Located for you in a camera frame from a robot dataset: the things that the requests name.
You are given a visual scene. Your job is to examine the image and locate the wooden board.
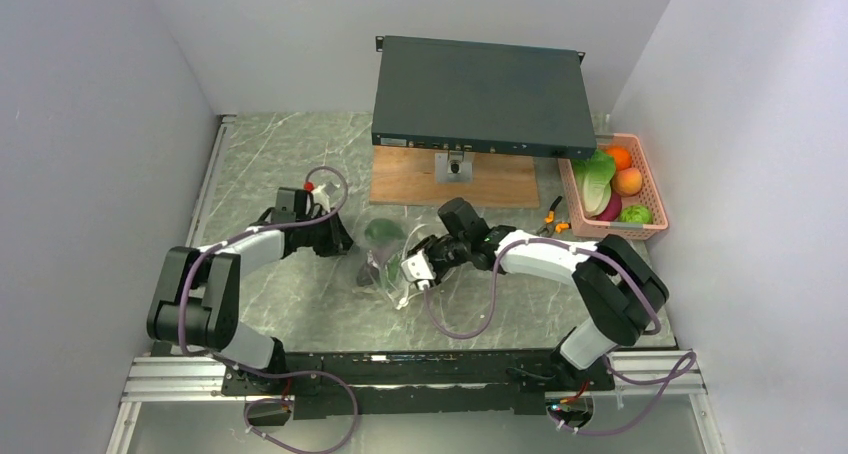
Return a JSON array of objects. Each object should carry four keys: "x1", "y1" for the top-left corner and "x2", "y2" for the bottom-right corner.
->
[{"x1": 370, "y1": 146, "x2": 540, "y2": 208}]

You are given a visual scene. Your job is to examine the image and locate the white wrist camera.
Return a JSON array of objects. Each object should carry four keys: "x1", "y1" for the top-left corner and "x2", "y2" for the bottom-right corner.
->
[
  {"x1": 400, "y1": 250, "x2": 437, "y2": 291},
  {"x1": 303, "y1": 181, "x2": 342, "y2": 211}
]

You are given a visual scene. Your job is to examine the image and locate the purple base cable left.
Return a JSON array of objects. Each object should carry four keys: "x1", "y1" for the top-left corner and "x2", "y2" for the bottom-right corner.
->
[{"x1": 243, "y1": 370, "x2": 363, "y2": 454}]

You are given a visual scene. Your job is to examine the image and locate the dark green fake avocado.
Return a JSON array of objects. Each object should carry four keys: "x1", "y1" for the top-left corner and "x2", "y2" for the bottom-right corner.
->
[{"x1": 364, "y1": 218, "x2": 407, "y2": 246}]

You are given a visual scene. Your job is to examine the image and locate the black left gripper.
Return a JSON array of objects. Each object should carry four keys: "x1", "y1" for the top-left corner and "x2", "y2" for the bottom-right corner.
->
[{"x1": 297, "y1": 207, "x2": 360, "y2": 258}]

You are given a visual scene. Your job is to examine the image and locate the dark network switch box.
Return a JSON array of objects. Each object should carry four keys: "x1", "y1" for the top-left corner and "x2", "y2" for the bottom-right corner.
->
[{"x1": 371, "y1": 36, "x2": 597, "y2": 159}]

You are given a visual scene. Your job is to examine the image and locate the orange handled pliers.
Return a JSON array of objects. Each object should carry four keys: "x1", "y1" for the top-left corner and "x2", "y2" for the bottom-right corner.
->
[{"x1": 535, "y1": 196, "x2": 571, "y2": 237}]

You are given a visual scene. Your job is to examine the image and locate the grey metal bracket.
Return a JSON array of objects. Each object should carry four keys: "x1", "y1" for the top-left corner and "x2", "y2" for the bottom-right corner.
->
[{"x1": 434, "y1": 151, "x2": 475, "y2": 184}]

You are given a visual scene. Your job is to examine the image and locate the orange fake peach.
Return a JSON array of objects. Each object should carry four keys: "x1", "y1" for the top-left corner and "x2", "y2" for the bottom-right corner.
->
[{"x1": 611, "y1": 167, "x2": 644, "y2": 197}]

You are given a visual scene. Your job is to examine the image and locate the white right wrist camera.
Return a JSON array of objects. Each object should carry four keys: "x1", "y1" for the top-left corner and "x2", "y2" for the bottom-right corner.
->
[{"x1": 400, "y1": 250, "x2": 437, "y2": 291}]

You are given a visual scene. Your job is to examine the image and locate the green fake leafy vegetable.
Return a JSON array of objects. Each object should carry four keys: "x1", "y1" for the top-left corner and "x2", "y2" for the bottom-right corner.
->
[{"x1": 571, "y1": 150, "x2": 616, "y2": 217}]

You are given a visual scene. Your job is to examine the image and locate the orange fake fruit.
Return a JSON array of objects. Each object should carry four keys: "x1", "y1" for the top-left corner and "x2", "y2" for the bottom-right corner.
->
[{"x1": 604, "y1": 146, "x2": 633, "y2": 172}]

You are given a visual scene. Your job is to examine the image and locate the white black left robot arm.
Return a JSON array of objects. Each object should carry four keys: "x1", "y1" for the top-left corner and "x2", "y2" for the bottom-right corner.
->
[{"x1": 146, "y1": 182, "x2": 353, "y2": 394}]

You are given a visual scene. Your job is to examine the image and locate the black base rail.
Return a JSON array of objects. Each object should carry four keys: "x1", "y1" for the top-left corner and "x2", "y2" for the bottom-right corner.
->
[{"x1": 221, "y1": 346, "x2": 614, "y2": 420}]

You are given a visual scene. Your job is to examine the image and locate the green fake lime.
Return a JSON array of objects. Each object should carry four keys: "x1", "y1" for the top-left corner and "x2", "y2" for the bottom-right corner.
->
[{"x1": 617, "y1": 204, "x2": 654, "y2": 224}]

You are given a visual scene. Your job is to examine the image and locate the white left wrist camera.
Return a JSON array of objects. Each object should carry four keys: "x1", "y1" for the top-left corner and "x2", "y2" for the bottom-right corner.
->
[{"x1": 303, "y1": 181, "x2": 342, "y2": 211}]

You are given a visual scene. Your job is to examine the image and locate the purple fake sweet potato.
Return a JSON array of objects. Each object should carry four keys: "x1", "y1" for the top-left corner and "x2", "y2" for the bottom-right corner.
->
[{"x1": 595, "y1": 191, "x2": 623, "y2": 222}]

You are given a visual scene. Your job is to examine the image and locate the polka dot zip top bag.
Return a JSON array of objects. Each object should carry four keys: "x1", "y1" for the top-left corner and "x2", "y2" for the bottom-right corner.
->
[{"x1": 354, "y1": 218, "x2": 446, "y2": 310}]

